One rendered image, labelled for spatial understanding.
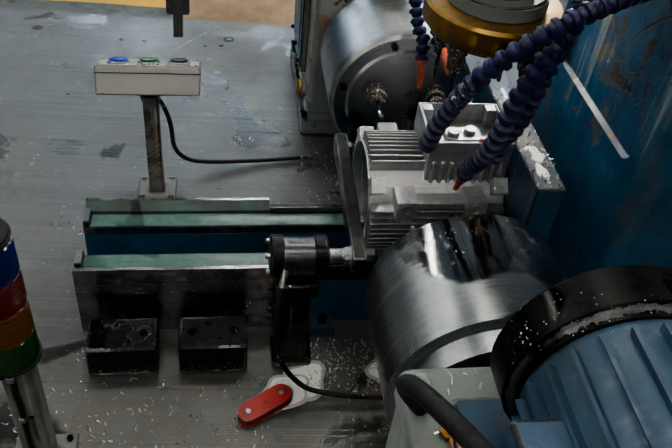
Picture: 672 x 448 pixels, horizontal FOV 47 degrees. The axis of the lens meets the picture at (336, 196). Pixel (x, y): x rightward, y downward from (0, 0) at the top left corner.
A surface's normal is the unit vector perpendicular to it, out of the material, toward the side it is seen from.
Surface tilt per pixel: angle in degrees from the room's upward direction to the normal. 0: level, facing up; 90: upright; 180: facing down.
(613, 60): 90
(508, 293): 2
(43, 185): 0
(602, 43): 90
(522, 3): 0
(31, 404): 90
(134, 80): 68
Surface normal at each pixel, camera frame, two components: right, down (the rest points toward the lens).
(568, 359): -0.69, -0.49
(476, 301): -0.20, -0.72
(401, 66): 0.11, 0.65
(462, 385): 0.09, -0.76
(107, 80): 0.14, 0.32
